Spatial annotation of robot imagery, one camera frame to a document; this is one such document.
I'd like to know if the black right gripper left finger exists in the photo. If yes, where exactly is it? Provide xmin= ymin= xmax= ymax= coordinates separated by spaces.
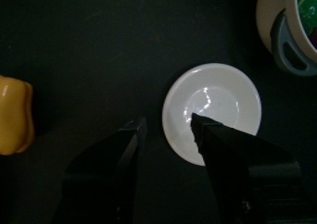
xmin=50 ymin=117 xmax=149 ymax=224

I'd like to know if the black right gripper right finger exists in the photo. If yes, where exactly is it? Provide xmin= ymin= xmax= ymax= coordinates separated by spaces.
xmin=190 ymin=112 xmax=317 ymax=224

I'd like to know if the white round plate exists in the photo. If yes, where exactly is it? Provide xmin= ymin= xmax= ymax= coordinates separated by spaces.
xmin=161 ymin=62 xmax=262 ymax=167

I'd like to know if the yellow toy bell pepper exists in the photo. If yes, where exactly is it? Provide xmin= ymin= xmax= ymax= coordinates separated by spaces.
xmin=0 ymin=75 xmax=36 ymax=156

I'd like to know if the green toy vegetable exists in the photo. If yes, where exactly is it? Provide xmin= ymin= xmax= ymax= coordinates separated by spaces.
xmin=294 ymin=0 xmax=317 ymax=39

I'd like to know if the cream pot with grey handle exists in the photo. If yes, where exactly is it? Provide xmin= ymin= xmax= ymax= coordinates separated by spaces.
xmin=256 ymin=0 xmax=317 ymax=78

